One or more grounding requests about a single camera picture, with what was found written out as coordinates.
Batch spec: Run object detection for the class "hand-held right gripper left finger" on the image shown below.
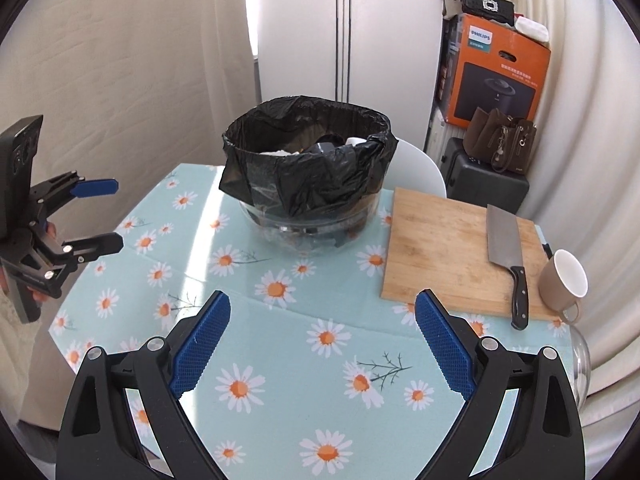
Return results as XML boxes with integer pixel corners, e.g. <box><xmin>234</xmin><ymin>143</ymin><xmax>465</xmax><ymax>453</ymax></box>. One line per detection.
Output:
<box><xmin>57</xmin><ymin>290</ymin><xmax>232</xmax><ymax>480</ymax></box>

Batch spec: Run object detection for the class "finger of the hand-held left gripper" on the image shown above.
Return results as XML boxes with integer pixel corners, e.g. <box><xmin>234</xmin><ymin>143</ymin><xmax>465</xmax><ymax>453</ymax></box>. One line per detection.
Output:
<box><xmin>37</xmin><ymin>171</ymin><xmax>120</xmax><ymax>207</ymax></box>
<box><xmin>47</xmin><ymin>232</ymin><xmax>125</xmax><ymax>274</ymax></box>

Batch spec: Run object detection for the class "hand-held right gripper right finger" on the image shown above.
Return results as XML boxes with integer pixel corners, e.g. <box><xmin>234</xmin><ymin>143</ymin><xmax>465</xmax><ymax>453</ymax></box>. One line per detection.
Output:
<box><xmin>415</xmin><ymin>289</ymin><xmax>586</xmax><ymax>480</ymax></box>

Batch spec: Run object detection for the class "clear glass bowl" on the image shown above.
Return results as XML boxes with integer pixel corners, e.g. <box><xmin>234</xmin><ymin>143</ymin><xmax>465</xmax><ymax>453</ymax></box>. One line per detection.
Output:
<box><xmin>237</xmin><ymin>187</ymin><xmax>384</xmax><ymax>251</ymax></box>

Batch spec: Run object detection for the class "black trash bag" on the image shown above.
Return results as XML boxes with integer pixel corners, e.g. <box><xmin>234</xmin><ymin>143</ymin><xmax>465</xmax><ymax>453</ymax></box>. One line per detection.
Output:
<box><xmin>219</xmin><ymin>96</ymin><xmax>399</xmax><ymax>211</ymax></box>

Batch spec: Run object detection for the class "person's left hand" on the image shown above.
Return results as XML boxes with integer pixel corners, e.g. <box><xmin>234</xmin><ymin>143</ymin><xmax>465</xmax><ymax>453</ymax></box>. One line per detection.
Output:
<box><xmin>0</xmin><ymin>220</ymin><xmax>56</xmax><ymax>307</ymax></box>

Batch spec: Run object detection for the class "wooden cutting board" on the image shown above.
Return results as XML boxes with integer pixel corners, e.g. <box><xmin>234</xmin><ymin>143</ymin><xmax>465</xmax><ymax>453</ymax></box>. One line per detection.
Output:
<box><xmin>380</xmin><ymin>187</ymin><xmax>564</xmax><ymax>322</ymax></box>

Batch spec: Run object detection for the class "beige ceramic mug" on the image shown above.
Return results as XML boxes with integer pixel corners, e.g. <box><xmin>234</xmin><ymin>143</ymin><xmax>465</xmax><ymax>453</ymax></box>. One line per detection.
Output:
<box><xmin>538</xmin><ymin>249</ymin><xmax>589</xmax><ymax>324</ymax></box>

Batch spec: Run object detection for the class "clear glass jar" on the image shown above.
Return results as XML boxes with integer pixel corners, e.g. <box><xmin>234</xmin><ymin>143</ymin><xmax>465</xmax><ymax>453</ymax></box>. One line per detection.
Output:
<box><xmin>567</xmin><ymin>324</ymin><xmax>592</xmax><ymax>411</ymax></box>

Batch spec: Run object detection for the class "beige curtain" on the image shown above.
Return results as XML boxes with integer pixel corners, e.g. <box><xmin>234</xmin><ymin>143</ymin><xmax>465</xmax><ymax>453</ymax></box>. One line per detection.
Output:
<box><xmin>0</xmin><ymin>0</ymin><xmax>262</xmax><ymax>441</ymax></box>

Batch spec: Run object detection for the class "black suitcase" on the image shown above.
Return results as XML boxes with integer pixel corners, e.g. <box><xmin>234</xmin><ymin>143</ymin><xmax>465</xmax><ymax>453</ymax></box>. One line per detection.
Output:
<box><xmin>442</xmin><ymin>137</ymin><xmax>530</xmax><ymax>214</ymax></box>

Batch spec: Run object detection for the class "white chair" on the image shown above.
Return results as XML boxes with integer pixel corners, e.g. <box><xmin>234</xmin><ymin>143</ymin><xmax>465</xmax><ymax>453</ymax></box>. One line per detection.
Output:
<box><xmin>382</xmin><ymin>138</ymin><xmax>448</xmax><ymax>200</ymax></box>

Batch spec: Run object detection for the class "brown leather handbag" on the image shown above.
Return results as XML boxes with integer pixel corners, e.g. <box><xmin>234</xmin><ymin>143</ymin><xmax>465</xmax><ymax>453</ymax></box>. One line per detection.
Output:
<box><xmin>462</xmin><ymin>107</ymin><xmax>538</xmax><ymax>177</ymax></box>

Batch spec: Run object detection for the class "white wardrobe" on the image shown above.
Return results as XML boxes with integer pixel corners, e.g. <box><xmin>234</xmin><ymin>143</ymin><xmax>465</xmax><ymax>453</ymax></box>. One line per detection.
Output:
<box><xmin>252</xmin><ymin>0</ymin><xmax>446</xmax><ymax>157</ymax></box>

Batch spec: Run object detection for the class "orange appliance box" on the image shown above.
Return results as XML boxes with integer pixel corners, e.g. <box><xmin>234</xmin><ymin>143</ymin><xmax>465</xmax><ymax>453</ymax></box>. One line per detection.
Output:
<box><xmin>439</xmin><ymin>12</ymin><xmax>552</xmax><ymax>129</ymax></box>

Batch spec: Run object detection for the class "white curtain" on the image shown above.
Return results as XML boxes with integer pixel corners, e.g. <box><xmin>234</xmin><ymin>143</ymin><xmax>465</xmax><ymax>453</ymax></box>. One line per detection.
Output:
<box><xmin>487</xmin><ymin>0</ymin><xmax>640</xmax><ymax>461</ymax></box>

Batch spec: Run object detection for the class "white pouch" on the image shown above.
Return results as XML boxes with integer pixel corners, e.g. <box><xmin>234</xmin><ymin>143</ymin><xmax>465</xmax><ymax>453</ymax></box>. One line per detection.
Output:
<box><xmin>515</xmin><ymin>15</ymin><xmax>550</xmax><ymax>44</ymax></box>

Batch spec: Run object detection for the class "black clutch purse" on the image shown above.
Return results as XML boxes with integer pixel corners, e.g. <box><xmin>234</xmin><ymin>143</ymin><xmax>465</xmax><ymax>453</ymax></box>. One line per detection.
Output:
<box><xmin>459</xmin><ymin>0</ymin><xmax>516</xmax><ymax>26</ymax></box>

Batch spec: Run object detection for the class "steel cleaver black handle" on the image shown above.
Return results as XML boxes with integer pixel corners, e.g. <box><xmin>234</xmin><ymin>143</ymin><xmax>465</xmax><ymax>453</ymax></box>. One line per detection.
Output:
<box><xmin>486</xmin><ymin>204</ymin><xmax>530</xmax><ymax>331</ymax></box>

